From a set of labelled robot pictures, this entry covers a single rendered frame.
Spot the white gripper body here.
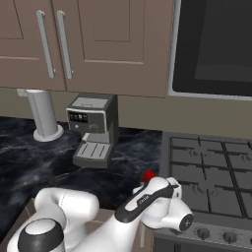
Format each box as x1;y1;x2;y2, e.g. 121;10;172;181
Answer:
167;177;183;199

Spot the red round object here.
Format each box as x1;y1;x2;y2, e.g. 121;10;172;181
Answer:
144;169;158;182

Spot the grey gas hob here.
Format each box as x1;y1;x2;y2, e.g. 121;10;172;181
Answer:
153;131;252;252

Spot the grey coffee machine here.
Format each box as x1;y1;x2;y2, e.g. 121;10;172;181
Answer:
65;93;119;169

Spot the black microwave oven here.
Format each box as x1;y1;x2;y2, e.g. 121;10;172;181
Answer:
167;0;252;101

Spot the white paper towel holder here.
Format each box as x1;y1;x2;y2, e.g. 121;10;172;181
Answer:
25;89;65;143

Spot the brown wide cupboard door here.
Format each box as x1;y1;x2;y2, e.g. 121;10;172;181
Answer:
51;0;175;98

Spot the brown narrow cupboard door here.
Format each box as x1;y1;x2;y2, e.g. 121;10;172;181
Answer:
0;0;68;93

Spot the silver cupboard door handle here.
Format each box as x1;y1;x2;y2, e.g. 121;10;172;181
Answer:
56;10;74;81
35;10;57;80

